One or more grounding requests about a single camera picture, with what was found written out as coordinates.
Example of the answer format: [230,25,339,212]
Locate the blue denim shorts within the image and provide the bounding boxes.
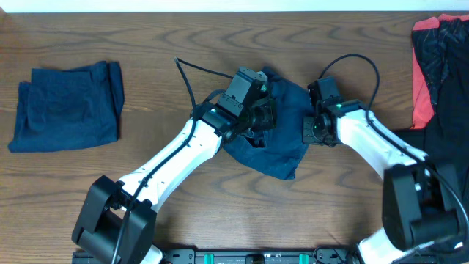
[224,66,314,180]

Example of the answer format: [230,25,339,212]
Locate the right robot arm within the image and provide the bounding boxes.
[303,77,468,263]

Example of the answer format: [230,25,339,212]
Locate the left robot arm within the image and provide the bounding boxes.
[71,67,276,263]

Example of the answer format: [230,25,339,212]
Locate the red and black garment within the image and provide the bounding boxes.
[394,13,469,254]

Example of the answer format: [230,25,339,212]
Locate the folded dark blue shorts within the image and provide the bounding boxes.
[8,61,125,153]

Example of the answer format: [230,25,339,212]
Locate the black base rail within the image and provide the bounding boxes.
[72,246,437,264]

